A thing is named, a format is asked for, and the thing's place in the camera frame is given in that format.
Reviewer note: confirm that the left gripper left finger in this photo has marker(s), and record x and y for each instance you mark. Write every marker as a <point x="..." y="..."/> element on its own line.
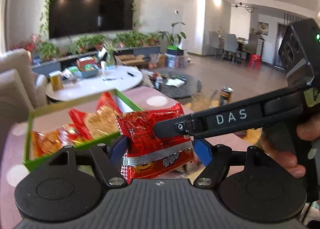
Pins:
<point x="105" y="160"/>

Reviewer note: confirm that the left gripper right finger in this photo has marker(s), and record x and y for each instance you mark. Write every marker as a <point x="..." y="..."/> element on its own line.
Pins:
<point x="216" y="159"/>

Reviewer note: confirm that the red cake snack packet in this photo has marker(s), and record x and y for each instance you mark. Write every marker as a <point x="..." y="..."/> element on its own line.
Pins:
<point x="100" y="123"/>

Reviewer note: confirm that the red silver snack packet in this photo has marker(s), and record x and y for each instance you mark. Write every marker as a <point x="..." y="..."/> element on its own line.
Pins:
<point x="149" y="156"/>

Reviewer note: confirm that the red yellow noodle snack bag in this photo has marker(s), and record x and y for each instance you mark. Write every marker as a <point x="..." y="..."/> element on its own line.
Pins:
<point x="47" y="143"/>

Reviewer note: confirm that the person's right hand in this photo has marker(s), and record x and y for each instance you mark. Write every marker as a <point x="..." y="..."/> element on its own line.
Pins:
<point x="308" y="131"/>

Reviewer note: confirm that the green rimmed cardboard box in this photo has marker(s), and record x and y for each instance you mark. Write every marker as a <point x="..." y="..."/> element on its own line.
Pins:
<point x="51" y="126"/>

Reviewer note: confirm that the red plastic stool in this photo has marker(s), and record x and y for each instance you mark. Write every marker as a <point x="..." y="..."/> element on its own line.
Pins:
<point x="255" y="61"/>

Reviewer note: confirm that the black yellow drink can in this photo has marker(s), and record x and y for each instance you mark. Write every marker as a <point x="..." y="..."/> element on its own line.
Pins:
<point x="225" y="96"/>

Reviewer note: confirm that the grey dining chair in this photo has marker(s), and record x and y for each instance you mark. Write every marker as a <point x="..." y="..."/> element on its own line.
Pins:
<point x="230" y="49"/>

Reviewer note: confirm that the white round coffee table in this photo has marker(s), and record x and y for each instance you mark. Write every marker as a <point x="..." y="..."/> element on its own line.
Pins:
<point x="96" y="85"/>

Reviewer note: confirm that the dark round side table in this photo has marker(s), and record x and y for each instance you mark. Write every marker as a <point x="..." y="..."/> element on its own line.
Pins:
<point x="176" y="85"/>

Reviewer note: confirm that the blue snack bowl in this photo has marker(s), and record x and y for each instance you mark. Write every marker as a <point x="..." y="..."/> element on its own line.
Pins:
<point x="88" y="71"/>

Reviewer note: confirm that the small brown jar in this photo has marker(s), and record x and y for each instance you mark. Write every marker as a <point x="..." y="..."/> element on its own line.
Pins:
<point x="158" y="83"/>

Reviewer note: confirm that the yellow cylindrical can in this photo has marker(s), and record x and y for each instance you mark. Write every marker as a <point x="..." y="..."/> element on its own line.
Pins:
<point x="56" y="80"/>

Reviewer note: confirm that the open cardboard box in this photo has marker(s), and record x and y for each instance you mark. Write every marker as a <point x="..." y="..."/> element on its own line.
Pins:
<point x="131" y="60"/>

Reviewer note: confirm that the dark tv cabinet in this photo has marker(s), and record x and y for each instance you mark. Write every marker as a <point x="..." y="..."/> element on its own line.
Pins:
<point x="70" y="60"/>

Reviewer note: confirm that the clear plastic storage bin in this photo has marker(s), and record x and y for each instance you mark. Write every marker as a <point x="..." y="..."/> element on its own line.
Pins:
<point x="176" y="61"/>

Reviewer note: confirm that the beige sofa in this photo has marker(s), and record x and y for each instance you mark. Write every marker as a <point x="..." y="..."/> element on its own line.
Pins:
<point x="21" y="89"/>

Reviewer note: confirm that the glass vase with plant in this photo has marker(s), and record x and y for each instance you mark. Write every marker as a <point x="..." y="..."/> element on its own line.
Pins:
<point x="109" y="45"/>

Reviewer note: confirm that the wall mounted black television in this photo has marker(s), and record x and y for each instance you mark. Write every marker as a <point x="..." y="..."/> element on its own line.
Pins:
<point x="75" y="17"/>

